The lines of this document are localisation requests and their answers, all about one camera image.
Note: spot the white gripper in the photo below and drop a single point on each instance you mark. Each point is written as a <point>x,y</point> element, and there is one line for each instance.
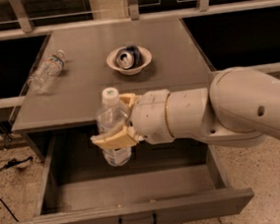
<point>150,115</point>

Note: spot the blue label plastic bottle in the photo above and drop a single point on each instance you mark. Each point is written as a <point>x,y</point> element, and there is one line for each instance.
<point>113,110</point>

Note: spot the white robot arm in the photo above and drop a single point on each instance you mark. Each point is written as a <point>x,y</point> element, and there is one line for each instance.
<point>238,108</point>

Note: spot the open grey top drawer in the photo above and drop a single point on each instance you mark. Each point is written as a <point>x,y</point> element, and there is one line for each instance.
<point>183,181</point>

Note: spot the clear crushed water bottle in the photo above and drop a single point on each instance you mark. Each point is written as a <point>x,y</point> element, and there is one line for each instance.
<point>45,75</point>

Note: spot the white ceramic bowl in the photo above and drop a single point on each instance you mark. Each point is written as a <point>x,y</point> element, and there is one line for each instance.
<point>145,61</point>

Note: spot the blue soda can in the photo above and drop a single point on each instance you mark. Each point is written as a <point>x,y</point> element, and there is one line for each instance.
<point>128,57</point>

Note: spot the grey cabinet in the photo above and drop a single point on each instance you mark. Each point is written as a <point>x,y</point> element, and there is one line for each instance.
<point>177,65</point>

